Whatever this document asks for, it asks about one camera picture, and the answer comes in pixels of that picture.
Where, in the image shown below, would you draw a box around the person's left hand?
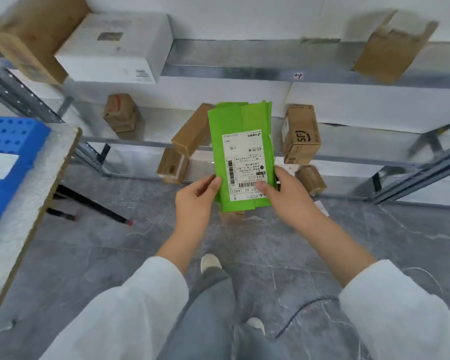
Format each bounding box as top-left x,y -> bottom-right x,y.
174,174 -> 223,245

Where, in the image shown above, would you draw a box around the person's right hand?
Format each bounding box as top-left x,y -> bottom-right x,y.
254,166 -> 320,230

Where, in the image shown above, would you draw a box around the small brown box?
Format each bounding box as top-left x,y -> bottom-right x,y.
295,164 -> 328,197
170,103 -> 216,159
218,209 -> 246,222
102,93 -> 139,134

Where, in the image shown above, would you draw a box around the brown box with black logo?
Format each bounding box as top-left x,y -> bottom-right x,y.
281,104 -> 323,167

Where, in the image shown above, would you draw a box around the grey metal shelf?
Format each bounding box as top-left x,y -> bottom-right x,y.
370,138 -> 450,207
0,37 -> 450,207

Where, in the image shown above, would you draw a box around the white cardboard box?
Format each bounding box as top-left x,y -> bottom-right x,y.
53,11 -> 175,85

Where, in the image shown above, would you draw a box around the brown box with white label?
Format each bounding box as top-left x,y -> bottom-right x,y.
352,10 -> 440,85

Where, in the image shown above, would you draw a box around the blue perforated plastic mats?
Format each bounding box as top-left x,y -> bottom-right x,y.
0,114 -> 52,243

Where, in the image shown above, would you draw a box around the white number card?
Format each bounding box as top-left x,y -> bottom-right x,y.
0,151 -> 21,181

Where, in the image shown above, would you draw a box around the oblong brown box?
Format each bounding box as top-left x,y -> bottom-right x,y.
0,0 -> 91,86

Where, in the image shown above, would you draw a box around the person's left forearm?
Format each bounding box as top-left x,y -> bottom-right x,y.
41,220 -> 211,360

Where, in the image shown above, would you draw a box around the person's right forearm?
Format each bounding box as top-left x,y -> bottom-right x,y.
284,205 -> 450,360

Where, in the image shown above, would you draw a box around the person's white left shoe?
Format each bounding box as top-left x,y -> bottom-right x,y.
200,253 -> 223,275

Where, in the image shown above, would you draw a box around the person's white shoe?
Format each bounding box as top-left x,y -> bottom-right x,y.
200,253 -> 223,275
245,316 -> 266,337

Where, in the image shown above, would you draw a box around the person's left leg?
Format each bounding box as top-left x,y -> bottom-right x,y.
157,265 -> 238,360

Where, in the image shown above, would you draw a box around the person's leg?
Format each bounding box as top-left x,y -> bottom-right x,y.
232,323 -> 290,360
157,265 -> 238,360

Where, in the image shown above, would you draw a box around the person's white right shoe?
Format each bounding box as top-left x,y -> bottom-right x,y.
245,316 -> 266,337

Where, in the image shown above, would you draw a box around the person's right leg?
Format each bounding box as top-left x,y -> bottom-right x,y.
232,323 -> 290,360

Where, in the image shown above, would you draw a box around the black metal table frame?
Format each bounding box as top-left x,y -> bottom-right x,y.
44,184 -> 133,227

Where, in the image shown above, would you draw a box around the black looped cable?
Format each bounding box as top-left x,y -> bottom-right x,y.
275,295 -> 341,340

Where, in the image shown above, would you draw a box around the thin white cable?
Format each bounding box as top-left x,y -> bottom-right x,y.
322,266 -> 444,360

